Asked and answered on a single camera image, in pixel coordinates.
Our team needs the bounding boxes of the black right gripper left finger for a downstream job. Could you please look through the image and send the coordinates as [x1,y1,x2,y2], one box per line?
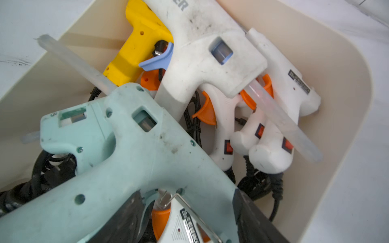
[89,191,145,243]

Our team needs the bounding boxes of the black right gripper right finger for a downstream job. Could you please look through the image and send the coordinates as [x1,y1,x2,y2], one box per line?
[233,189,289,243]

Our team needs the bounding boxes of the mint glue gun with stick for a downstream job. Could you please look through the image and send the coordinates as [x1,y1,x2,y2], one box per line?
[1,35,239,243]

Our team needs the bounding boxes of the white glue gun orange trigger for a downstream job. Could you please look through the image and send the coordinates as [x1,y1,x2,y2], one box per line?
[192,84,243,172]

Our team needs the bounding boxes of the white glue gun blue trigger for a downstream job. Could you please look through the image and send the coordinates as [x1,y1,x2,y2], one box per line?
[146,1,267,120]

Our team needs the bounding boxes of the yellow glue gun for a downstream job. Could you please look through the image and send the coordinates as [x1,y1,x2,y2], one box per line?
[103,0,173,86]

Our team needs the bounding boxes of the mint green glue gun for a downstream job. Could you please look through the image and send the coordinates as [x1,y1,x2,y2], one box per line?
[21,98,116,175]

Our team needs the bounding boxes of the white orange-trigger glue gun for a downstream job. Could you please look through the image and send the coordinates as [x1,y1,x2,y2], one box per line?
[151,189,222,243]
[231,108,267,156]

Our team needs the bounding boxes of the orange gun black cable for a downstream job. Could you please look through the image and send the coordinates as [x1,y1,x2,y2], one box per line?
[0,86,102,218]

